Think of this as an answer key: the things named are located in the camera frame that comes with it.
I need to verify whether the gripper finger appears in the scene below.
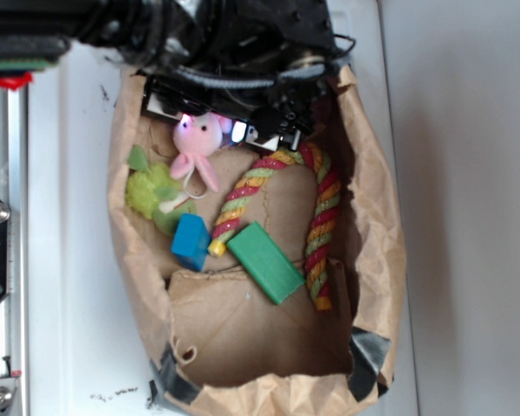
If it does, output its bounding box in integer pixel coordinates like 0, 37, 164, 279
141, 75, 208, 122
244, 93, 315, 150

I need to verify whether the brown paper bag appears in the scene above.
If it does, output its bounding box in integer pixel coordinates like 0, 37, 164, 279
107, 68, 406, 415

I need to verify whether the aluminium frame rail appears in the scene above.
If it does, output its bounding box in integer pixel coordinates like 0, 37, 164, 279
0, 88, 29, 415

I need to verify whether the green plush toy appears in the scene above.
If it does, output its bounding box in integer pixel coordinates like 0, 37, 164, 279
125, 145, 197, 236

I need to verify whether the multicolour twisted rope toy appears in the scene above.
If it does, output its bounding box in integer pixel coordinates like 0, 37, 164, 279
208, 142, 341, 311

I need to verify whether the pink plush bunny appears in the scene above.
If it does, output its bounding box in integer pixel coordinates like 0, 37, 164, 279
170, 113, 232, 192

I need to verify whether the green rectangular block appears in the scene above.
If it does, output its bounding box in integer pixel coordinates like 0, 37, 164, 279
227, 222, 304, 305

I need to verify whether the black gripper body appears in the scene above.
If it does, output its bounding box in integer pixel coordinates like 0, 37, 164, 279
172, 1, 351, 94

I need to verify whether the blue wooden block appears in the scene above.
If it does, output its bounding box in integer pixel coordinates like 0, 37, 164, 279
171, 213, 211, 271

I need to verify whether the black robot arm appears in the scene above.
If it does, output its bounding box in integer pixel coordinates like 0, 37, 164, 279
0, 1, 349, 148

